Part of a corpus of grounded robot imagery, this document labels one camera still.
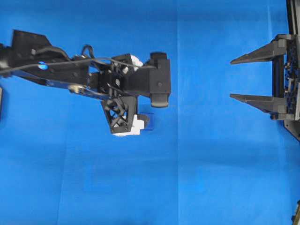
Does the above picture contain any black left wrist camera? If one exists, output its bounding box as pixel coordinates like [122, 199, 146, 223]
[122, 52, 171, 108]

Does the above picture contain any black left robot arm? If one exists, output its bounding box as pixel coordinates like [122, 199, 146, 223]
[0, 30, 155, 136]

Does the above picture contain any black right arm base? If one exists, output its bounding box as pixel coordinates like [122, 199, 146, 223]
[284, 0, 300, 140]

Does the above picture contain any blue block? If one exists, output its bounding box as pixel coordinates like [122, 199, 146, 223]
[138, 112, 155, 131]

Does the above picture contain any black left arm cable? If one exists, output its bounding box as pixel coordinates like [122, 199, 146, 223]
[0, 44, 157, 78]

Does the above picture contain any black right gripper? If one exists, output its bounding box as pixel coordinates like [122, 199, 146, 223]
[230, 34, 300, 120]

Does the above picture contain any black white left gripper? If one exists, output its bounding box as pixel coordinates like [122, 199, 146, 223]
[97, 54, 144, 137]

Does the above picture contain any dark object bottom right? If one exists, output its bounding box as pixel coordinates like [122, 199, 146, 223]
[291, 200, 300, 225]

